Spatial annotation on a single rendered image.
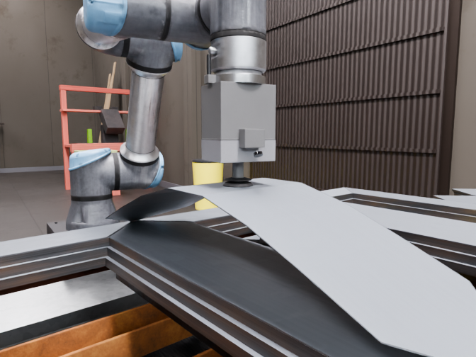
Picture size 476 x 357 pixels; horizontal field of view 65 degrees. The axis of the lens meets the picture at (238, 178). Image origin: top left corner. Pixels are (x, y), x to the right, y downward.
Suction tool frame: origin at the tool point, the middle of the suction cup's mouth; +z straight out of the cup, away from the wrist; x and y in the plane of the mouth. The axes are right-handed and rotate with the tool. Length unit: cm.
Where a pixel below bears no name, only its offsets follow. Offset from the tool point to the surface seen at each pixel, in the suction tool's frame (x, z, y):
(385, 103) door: 180, -34, 240
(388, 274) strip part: -22.3, 5.0, 4.6
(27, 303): 44, 29, -28
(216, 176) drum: 411, 50, 189
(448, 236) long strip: -5.9, 10.1, 40.4
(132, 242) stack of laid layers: 17.7, 10.2, -11.2
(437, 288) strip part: -24.8, 6.3, 8.6
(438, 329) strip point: -28.5, 7.4, 3.5
